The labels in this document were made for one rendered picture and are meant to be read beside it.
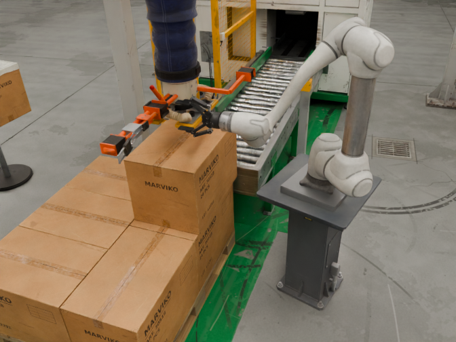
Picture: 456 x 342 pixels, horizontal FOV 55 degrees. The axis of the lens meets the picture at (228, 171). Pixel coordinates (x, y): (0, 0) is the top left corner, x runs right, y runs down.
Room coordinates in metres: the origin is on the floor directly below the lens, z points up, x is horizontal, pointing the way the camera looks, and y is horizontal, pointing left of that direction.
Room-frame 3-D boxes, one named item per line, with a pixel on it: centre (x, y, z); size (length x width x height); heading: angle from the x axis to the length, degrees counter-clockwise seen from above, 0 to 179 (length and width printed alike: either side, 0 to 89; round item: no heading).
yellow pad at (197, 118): (2.09, 0.15, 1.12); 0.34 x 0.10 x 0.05; 158
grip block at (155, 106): (1.89, 0.33, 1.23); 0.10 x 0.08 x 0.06; 68
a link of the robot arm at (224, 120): (1.73, -0.01, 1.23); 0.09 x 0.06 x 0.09; 158
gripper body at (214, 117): (1.76, 0.06, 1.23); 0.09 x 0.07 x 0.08; 68
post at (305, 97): (2.77, -0.55, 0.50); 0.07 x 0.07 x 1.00; 68
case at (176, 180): (2.12, 0.24, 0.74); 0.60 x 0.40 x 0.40; 158
